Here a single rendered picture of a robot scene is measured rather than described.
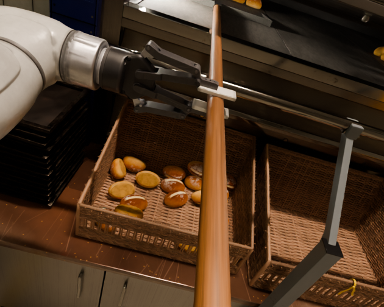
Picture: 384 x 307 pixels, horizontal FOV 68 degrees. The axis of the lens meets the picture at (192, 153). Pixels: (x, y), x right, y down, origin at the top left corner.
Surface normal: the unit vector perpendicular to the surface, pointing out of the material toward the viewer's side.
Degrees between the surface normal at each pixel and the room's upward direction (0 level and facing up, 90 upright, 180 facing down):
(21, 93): 70
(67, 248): 0
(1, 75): 59
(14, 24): 15
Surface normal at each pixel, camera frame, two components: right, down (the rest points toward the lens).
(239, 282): 0.28, -0.76
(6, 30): 0.20, -0.61
